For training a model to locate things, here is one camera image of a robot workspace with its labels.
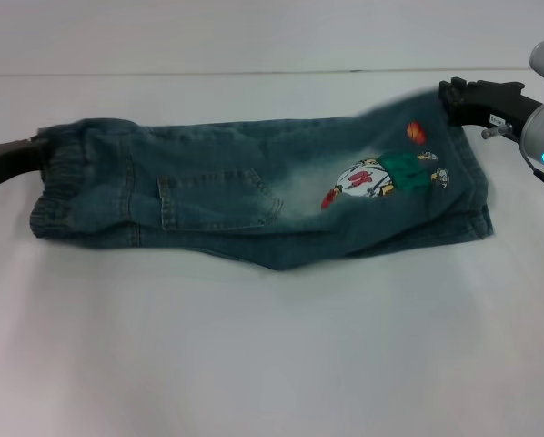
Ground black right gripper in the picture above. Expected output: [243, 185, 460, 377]
[438, 76, 544, 138]

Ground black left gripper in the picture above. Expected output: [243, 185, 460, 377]
[0, 128, 53, 195]

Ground blue denim shorts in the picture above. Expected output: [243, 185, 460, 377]
[29, 88, 497, 272]

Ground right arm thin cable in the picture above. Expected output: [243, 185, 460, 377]
[480, 121, 544, 201]

